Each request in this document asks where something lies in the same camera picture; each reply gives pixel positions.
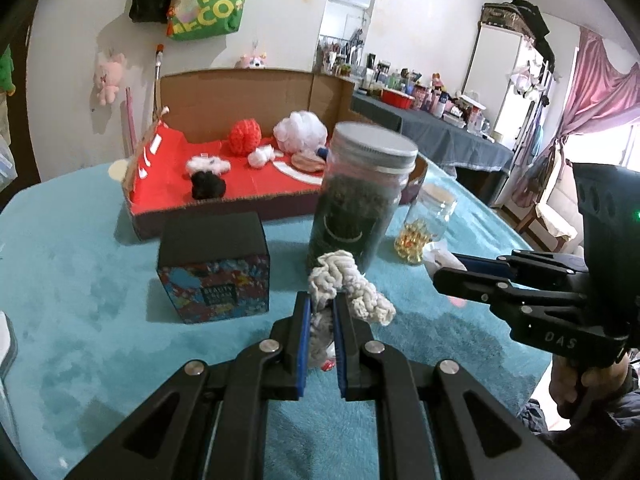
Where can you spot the colourful box with black lid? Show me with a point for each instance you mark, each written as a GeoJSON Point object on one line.
{"type": "Point", "coordinates": [215, 240]}

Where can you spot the dark bag on cabinet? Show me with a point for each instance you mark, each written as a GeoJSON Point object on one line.
{"type": "Point", "coordinates": [525, 20]}

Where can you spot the green tote bag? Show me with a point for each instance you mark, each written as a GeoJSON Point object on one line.
{"type": "Point", "coordinates": [210, 5]}

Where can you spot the pink round pad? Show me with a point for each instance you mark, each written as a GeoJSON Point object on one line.
{"type": "Point", "coordinates": [307, 161]}

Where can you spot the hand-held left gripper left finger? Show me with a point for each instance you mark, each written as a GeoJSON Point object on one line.
{"type": "Point", "coordinates": [301, 340]}

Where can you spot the red mesh ball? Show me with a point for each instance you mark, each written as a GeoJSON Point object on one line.
{"type": "Point", "coordinates": [245, 135]}

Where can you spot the white bath loofah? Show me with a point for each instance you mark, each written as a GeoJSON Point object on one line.
{"type": "Point", "coordinates": [300, 130]}

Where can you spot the brown door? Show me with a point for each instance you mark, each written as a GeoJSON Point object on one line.
{"type": "Point", "coordinates": [25, 135]}

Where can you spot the person's right hand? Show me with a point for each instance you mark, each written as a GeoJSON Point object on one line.
{"type": "Point", "coordinates": [562, 385]}

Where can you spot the pink plush toy on wall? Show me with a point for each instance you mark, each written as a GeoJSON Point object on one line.
{"type": "Point", "coordinates": [109, 75]}

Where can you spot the row of cosmetic bottles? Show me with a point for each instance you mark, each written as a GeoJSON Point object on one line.
{"type": "Point", "coordinates": [430, 95]}

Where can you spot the pink curtain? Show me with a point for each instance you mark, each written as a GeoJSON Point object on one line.
{"type": "Point", "coordinates": [600, 90]}

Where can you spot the wall mirror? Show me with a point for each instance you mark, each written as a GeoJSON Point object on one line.
{"type": "Point", "coordinates": [350, 15]}

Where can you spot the person's right forearm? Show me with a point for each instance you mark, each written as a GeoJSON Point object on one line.
{"type": "Point", "coordinates": [615, 430]}

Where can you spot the cardboard box with red inside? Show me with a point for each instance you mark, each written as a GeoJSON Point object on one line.
{"type": "Point", "coordinates": [240, 95]}

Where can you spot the white cotton ball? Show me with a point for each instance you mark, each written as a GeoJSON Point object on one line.
{"type": "Point", "coordinates": [261, 156]}

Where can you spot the white refrigerator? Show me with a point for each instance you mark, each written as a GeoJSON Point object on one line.
{"type": "Point", "coordinates": [495, 70]}

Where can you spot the pink plush toy with antlers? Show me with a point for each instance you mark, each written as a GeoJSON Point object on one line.
{"type": "Point", "coordinates": [251, 61]}

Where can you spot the small glass jar yellow capsules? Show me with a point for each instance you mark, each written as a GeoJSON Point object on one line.
{"type": "Point", "coordinates": [425, 240]}

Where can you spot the black pompom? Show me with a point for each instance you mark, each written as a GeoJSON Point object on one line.
{"type": "Point", "coordinates": [207, 186]}

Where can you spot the beige cushioned chair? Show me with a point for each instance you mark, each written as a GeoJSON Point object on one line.
{"type": "Point", "coordinates": [550, 220]}

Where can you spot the pink stick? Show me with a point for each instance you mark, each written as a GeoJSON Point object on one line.
{"type": "Point", "coordinates": [131, 120]}

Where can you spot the large glass jar of tea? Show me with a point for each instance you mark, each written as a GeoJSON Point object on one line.
{"type": "Point", "coordinates": [350, 210]}

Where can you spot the table with grey cloth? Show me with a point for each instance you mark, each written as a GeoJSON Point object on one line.
{"type": "Point", "coordinates": [450, 140]}

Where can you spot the white tissue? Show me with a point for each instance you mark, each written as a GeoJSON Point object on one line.
{"type": "Point", "coordinates": [440, 255]}

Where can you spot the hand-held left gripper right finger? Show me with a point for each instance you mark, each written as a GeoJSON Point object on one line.
{"type": "Point", "coordinates": [340, 345]}

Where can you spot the red basin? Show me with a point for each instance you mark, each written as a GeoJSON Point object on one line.
{"type": "Point", "coordinates": [397, 99]}

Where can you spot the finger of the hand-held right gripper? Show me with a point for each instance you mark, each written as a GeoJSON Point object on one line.
{"type": "Point", "coordinates": [470, 282]}
{"type": "Point", "coordinates": [480, 262]}

